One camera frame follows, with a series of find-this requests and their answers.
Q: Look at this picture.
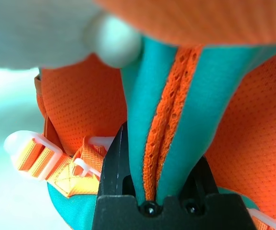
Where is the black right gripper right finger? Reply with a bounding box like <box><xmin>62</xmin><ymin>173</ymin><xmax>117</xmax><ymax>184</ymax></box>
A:
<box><xmin>182</xmin><ymin>155</ymin><xmax>220</xmax><ymax>200</ymax></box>

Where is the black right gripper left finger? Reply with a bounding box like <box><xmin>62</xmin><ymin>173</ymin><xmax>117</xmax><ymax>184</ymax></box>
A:
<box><xmin>98</xmin><ymin>120</ymin><xmax>138</xmax><ymax>197</ymax></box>

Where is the orange and teal backpack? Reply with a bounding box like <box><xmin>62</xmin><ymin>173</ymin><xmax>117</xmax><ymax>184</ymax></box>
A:
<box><xmin>17</xmin><ymin>0</ymin><xmax>276</xmax><ymax>230</ymax></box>

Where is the white plastic pencil case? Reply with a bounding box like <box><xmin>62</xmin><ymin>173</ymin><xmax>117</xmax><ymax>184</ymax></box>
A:
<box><xmin>0</xmin><ymin>0</ymin><xmax>143</xmax><ymax>70</ymax></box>

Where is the white plastic strap buckle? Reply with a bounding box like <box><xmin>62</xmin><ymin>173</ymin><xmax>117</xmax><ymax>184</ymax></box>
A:
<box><xmin>4</xmin><ymin>130</ymin><xmax>64</xmax><ymax>182</ymax></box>

